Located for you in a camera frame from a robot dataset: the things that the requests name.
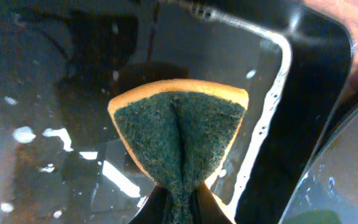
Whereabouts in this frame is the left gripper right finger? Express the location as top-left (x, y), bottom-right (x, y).
top-left (193, 184), bottom-right (232, 224)

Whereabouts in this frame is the black rectangular water tray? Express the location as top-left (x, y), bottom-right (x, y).
top-left (0, 1), bottom-right (354, 223)

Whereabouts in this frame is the orange green scrub sponge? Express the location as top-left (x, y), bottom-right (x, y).
top-left (108, 79), bottom-right (249, 223)

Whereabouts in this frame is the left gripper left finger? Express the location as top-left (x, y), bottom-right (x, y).
top-left (129, 186), bottom-right (170, 224)

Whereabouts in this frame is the black round serving tray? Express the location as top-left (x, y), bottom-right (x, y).
top-left (280, 105), bottom-right (358, 224)

